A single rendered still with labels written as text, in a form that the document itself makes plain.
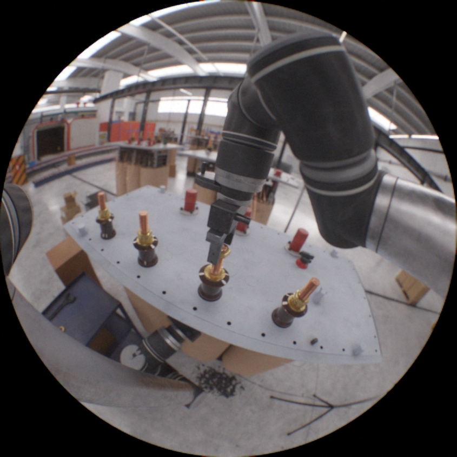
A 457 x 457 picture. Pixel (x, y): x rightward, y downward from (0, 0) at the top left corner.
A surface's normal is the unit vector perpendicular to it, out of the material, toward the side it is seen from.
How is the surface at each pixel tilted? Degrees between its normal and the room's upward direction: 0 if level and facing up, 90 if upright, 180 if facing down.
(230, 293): 0
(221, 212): 90
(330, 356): 11
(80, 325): 0
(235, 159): 90
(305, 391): 0
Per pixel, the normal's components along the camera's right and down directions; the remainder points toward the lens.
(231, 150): -0.56, 0.33
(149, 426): 0.22, -0.82
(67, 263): 0.92, 0.35
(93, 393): 0.92, 0.11
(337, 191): -0.50, 0.77
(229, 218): -0.36, 0.43
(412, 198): -0.73, -0.42
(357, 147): -0.07, 0.69
